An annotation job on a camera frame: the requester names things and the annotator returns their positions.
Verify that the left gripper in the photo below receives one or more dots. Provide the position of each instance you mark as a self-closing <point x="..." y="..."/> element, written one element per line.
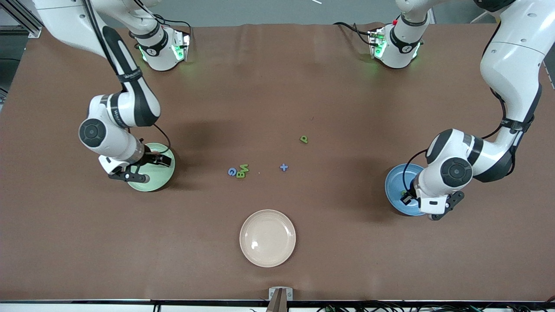
<point x="408" y="198"/>

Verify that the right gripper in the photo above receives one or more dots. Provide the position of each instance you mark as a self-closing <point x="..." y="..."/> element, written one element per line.
<point x="150" y="158"/>

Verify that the blue letter G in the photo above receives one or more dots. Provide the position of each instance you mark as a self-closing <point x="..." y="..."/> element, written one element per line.
<point x="232" y="172"/>

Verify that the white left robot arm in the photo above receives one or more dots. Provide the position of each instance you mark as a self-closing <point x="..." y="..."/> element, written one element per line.
<point x="511" y="65"/>

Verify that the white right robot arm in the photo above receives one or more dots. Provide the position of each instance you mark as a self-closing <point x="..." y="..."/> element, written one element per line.
<point x="130" y="104"/>

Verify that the blue plate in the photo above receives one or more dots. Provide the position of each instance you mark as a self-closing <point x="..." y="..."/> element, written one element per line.
<point x="394" y="186"/>

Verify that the green plate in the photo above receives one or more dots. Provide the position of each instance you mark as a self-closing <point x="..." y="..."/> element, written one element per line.
<point x="160" y="180"/>

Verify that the metal base connector plate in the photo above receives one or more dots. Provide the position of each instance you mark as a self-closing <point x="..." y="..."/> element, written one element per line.
<point x="373" y="43"/>
<point x="184" y="43"/>

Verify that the beige plate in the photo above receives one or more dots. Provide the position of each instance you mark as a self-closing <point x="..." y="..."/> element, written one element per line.
<point x="267" y="238"/>

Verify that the brown table cover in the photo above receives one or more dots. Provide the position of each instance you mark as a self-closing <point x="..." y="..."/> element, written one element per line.
<point x="277" y="86"/>

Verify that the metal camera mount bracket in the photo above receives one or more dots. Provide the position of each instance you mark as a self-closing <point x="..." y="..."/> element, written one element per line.
<point x="280" y="303"/>

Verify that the aluminium frame post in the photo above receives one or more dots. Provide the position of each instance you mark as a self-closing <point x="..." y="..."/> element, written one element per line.
<point x="34" y="32"/>

